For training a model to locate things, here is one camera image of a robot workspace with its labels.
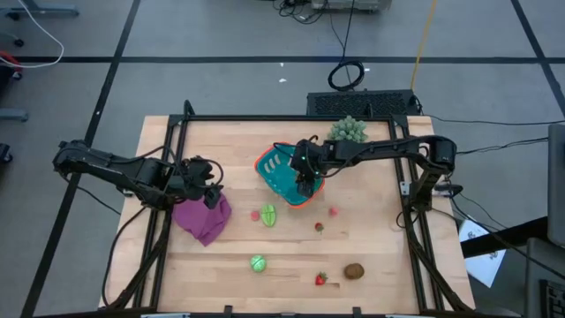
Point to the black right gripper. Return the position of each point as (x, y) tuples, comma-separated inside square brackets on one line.
[(317, 161)]

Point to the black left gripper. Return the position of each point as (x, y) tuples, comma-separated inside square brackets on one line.
[(196, 176)]

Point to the small pink toy peach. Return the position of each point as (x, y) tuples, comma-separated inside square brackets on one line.
[(255, 215), (333, 211)]

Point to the red toy strawberry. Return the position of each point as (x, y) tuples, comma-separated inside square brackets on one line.
[(318, 227), (320, 279)]

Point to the green toy star fruit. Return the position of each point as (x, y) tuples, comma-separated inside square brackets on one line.
[(268, 215)]

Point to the green toy cabbage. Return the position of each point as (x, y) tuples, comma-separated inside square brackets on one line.
[(258, 263)]

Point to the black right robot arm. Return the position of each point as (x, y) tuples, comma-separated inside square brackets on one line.
[(379, 148)]

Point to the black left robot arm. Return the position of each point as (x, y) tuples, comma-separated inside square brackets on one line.
[(110, 170)]

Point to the purple cloth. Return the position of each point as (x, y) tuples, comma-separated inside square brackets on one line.
[(201, 221)]

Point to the teal basket with orange rim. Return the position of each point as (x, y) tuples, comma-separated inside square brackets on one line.
[(276, 174)]

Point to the green plant in patterned pot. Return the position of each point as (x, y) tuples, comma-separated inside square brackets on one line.
[(348, 129)]

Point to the brown toy kiwi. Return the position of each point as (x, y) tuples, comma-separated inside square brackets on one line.
[(354, 270)]

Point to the black computer case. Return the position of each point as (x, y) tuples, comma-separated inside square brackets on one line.
[(359, 103)]

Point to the grey equipment box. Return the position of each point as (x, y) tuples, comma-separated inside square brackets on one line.
[(348, 4)]

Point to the white printed paper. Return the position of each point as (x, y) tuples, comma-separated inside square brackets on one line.
[(483, 260)]

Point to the black keyboard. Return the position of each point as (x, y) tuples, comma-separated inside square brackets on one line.
[(554, 300)]

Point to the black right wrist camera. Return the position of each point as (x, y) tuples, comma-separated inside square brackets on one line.
[(300, 155)]

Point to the black aluminium table frame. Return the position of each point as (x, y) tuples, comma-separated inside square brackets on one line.
[(287, 117)]

